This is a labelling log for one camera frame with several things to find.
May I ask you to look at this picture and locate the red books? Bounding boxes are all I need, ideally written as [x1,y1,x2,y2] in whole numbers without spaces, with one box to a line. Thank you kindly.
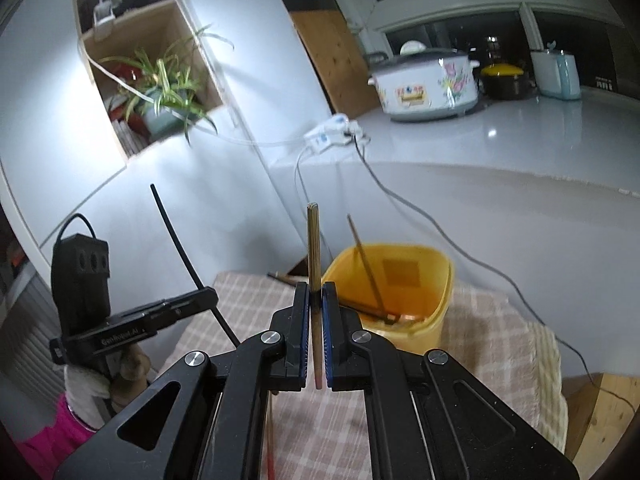
[106,60,152,157]

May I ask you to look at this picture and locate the light bamboo chopstick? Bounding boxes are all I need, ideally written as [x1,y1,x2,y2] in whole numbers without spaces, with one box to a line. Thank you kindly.
[306,202,324,391]

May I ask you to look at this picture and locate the black pot with yellow lid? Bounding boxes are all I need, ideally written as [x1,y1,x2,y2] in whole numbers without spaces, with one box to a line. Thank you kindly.
[480,62,532,101]

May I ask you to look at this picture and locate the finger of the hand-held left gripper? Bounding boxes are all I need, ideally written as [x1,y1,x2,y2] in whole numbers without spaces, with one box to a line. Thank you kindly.
[165,287,219,309]
[150,297,219,322]

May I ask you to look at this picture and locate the wooden wall niche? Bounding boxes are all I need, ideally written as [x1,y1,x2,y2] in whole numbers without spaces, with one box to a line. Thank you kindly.
[75,0,227,167]

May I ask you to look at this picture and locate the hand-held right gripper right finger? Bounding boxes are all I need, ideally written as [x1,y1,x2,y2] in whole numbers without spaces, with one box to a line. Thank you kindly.
[321,281,581,480]

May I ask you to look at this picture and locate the thin black chopstick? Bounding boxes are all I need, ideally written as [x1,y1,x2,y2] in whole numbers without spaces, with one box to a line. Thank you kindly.
[150,183,241,349]

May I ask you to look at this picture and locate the spider plant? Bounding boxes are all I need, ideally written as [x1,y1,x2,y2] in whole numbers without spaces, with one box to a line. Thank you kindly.
[99,24,236,147]

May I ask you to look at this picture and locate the grey-green flower pot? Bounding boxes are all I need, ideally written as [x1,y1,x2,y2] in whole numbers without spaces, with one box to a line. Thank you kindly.
[142,87,197,139]

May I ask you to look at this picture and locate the person's left hand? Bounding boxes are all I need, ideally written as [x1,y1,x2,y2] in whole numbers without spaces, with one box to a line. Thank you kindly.
[107,346,153,411]

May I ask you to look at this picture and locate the person's left forearm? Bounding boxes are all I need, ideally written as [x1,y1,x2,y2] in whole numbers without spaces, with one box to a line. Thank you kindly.
[15,360,117,472]

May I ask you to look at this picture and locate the light blue kitchen appliance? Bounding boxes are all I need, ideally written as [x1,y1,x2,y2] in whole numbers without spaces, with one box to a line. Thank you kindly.
[555,50,582,101]

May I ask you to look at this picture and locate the white power strip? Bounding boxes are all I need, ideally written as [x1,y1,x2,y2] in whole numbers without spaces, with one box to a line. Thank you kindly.
[303,113,364,154]

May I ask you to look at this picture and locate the yellow plastic container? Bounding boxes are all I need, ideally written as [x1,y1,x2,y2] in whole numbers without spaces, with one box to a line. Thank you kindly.
[320,243,455,357]

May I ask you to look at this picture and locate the white wall adapter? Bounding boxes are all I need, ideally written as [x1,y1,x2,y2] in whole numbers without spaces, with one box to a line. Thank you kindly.
[92,0,124,42]

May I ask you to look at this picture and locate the dark power cable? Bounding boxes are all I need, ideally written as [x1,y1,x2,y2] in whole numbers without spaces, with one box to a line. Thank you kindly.
[351,135,637,417]

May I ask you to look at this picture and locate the white window frame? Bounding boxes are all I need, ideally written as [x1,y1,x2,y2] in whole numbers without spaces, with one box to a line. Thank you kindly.
[364,0,640,92]

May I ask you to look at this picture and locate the pink checked tablecloth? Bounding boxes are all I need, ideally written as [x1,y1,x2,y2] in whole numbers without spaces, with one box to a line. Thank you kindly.
[150,270,569,480]

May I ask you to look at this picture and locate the floral white slow cooker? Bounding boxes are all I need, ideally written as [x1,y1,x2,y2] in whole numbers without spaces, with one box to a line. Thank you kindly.
[367,40,481,124]

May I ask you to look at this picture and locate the red-tipped chopstick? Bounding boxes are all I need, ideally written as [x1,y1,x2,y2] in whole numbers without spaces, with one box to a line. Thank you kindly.
[266,391,276,480]

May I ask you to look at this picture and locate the white kitchen appliance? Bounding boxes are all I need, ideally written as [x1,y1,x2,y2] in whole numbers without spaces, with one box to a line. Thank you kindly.
[530,41,564,99]

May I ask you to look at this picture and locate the wooden board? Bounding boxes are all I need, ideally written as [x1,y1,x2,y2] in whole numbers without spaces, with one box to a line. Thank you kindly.
[290,10,382,119]

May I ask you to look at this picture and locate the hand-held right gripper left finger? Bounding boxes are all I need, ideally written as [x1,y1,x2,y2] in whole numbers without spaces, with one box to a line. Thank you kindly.
[52,281,311,480]

